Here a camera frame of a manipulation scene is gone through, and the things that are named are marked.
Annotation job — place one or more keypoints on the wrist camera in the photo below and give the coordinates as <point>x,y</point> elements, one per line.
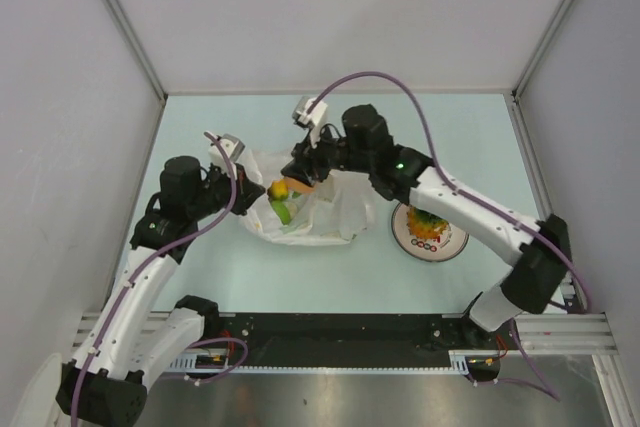
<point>224,149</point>
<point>311,116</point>

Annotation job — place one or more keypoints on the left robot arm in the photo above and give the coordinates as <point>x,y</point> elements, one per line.
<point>108,378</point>

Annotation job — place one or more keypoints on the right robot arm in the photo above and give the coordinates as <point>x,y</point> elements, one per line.
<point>536,251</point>

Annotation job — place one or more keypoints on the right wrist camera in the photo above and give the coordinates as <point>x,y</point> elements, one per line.
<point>311,116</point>

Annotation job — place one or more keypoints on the aluminium corner post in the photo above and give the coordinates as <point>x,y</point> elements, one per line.
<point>126,29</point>
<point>554,25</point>

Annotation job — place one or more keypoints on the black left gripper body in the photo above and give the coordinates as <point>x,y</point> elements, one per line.
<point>218,190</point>

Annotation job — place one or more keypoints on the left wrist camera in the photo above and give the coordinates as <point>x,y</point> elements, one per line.
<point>224,149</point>

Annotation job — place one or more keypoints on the round printed plate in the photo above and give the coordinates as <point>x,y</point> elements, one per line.
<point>449,245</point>

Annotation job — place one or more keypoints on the green fake fruit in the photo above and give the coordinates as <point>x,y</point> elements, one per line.
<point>282,211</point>

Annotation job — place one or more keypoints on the white plastic bag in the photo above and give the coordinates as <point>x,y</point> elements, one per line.
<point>339,209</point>

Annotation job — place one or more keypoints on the right aluminium corner post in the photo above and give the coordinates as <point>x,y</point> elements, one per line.
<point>554,25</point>

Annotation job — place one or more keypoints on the white slotted cable duct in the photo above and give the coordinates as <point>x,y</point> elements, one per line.
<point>386,361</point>

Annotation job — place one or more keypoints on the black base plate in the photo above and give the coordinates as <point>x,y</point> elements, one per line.
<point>314,333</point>

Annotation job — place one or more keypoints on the orange pink fake peach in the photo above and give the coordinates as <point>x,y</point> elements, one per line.
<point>297,186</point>

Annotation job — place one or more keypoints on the yellow fake mango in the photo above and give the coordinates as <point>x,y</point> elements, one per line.
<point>278,191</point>

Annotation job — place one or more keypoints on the orange fake pineapple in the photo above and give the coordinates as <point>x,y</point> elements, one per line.
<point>425,225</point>

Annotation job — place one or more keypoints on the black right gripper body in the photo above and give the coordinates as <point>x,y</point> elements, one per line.
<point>330,153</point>

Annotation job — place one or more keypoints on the left aluminium corner post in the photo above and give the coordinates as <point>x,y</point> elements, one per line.
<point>126,29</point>

